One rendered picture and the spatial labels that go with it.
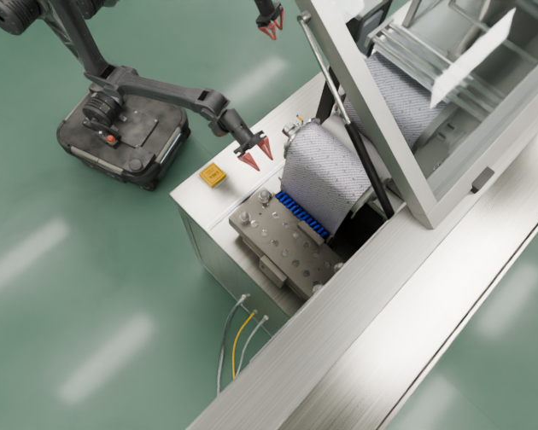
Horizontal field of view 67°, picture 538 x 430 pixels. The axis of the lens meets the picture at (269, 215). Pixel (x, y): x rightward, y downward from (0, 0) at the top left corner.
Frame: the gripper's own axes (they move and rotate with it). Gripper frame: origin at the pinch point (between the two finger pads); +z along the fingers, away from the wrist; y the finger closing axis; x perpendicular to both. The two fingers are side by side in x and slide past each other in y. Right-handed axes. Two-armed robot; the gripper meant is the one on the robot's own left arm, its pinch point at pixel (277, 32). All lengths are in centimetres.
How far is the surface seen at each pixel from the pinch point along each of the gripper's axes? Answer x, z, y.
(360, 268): -75, -27, -95
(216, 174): 2, 13, -59
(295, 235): -33, 21, -72
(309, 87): -8.8, 21.9, -5.9
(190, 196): 8, 12, -70
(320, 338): -74, -28, -107
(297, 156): -38, -4, -59
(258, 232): -24, 15, -76
